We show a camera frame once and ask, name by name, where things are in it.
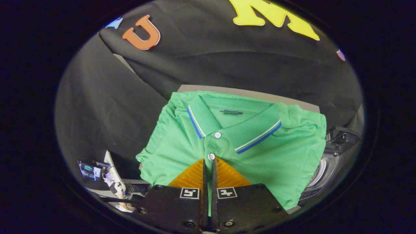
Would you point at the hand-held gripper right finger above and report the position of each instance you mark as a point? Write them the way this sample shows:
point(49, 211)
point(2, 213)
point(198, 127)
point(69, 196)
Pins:
point(247, 208)

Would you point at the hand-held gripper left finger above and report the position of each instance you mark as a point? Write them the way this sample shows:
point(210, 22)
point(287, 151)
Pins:
point(175, 208)

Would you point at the green polo shirt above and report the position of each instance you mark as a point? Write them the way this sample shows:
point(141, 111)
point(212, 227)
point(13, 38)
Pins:
point(279, 156)

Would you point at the grey washing machine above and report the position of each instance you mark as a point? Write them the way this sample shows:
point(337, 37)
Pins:
point(320, 175)

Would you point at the dark washing machine lid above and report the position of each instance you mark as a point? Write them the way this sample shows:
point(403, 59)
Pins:
point(341, 139)

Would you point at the white side desk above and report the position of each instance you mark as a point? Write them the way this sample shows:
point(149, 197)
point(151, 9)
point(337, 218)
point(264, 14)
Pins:
point(112, 169)

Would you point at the beige cabinet with dark sides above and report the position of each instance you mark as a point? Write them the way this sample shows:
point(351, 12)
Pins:
point(247, 92)

